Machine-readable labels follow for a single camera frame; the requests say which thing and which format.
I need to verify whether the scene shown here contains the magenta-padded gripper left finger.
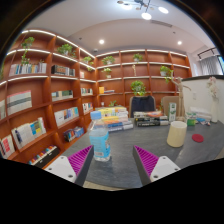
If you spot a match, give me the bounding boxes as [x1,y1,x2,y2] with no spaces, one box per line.
[44,144,95,187]

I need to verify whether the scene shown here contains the stack of white books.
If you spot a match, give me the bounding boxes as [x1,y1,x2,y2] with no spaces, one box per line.
[186,106,213,122]

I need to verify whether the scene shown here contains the stack of dark books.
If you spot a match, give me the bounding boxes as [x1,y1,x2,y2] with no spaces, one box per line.
[133,110,170,128]

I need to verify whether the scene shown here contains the flat round red coaster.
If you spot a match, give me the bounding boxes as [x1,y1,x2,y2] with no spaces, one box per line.
[191,133,205,144]

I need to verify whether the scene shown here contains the wooden wall shelf unit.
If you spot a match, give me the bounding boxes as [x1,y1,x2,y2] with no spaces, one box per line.
[0,28,193,168]

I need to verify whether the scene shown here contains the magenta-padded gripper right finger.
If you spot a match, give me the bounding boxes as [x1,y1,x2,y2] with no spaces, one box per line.
[132,144,182,187]

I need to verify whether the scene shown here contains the ceiling air vent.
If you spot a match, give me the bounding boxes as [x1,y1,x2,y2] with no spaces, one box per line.
[149,19,174,28]

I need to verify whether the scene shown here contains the stack of colourful books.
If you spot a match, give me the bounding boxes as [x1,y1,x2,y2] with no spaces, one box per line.
[94,105,134,133]

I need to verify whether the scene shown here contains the clear blue-capped water bottle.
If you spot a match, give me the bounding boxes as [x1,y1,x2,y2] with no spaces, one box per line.
[88,110,112,163]

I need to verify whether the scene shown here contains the dark-framed window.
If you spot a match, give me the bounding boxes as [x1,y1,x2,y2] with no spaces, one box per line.
[217,54,224,76]

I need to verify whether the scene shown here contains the cream cylindrical cup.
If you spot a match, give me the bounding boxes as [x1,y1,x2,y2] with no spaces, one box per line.
[166,120,188,148]

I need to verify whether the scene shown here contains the chair with dark jacket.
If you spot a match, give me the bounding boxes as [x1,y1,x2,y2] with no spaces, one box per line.
[129,95,157,118]

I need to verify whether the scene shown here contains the branched ceiling lamp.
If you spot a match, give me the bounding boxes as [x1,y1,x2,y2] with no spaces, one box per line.
[116,0,170,21]

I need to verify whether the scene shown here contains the grey curtain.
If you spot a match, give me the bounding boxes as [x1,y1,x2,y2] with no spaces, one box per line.
[199,54,223,76]

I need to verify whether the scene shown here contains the white vase with flowers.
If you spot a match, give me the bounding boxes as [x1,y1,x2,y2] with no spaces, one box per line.
[206,76,221,124]

